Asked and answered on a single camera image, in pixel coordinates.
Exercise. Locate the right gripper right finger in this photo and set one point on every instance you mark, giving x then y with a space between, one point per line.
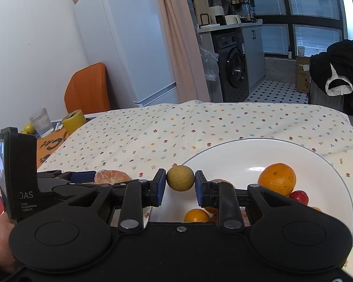
221 196

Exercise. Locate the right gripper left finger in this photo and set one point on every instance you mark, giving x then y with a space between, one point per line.
141 194

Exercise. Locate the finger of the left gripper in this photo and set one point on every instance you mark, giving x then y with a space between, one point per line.
82 177

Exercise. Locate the peeled grapefruit half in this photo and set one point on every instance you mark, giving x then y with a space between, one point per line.
111 177

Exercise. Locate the brown longan fruit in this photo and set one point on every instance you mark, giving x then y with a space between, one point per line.
180 178

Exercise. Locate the red strawberry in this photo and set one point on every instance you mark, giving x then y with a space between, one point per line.
300 196

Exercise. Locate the peeled grapefruit segment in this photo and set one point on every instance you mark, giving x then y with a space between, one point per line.
245 217

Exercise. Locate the person's left hand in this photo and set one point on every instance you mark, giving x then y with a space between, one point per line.
7 261

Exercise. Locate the orange cat placemat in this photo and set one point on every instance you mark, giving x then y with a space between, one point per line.
46 146

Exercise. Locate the floral white tablecloth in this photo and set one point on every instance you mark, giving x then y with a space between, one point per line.
139 141

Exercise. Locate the yellow tape roll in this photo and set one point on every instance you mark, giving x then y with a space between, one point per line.
73 121

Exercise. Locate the green apple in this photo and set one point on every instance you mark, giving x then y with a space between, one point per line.
29 129

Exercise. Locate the clear drinking glass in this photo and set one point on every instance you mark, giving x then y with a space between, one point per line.
41 122

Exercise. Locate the orange chair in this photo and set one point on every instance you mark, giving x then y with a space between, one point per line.
87 90

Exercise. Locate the white plate blue rim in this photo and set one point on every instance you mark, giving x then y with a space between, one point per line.
242 161

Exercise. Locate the pink curtain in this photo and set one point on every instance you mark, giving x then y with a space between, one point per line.
183 50

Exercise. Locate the grey washing machine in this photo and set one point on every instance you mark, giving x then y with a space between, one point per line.
232 65

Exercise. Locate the cardboard box on floor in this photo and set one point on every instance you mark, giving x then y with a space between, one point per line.
303 75

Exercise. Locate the white refrigerator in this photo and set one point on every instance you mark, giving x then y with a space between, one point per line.
127 36

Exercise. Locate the black jacket on chair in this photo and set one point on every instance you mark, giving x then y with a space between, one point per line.
332 72

